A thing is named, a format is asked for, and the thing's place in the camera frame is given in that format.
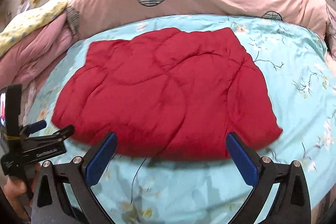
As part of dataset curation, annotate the yellow floral cloth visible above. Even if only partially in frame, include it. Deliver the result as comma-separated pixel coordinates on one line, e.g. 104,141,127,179
0,0,70,56

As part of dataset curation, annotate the light blue floral bed sheet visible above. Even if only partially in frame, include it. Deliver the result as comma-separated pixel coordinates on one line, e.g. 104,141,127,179
25,15,336,224

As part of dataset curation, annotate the pink folded blanket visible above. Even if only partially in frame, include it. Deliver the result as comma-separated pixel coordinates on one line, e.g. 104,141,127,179
0,13,79,88

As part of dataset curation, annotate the person's left hand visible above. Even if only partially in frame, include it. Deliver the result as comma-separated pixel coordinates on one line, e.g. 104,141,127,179
4,165,41,219

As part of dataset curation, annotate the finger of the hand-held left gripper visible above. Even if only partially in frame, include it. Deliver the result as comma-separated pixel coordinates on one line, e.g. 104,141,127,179
26,125,75,146
20,120,47,135

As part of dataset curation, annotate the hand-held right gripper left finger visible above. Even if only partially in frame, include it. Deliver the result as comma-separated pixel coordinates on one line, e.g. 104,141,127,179
31,132,118,224

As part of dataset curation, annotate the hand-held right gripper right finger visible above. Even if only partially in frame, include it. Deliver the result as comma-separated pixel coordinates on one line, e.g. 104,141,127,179
226,132,311,224

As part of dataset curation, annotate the red padded jacket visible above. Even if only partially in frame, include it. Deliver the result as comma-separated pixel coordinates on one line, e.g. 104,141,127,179
51,27,284,161

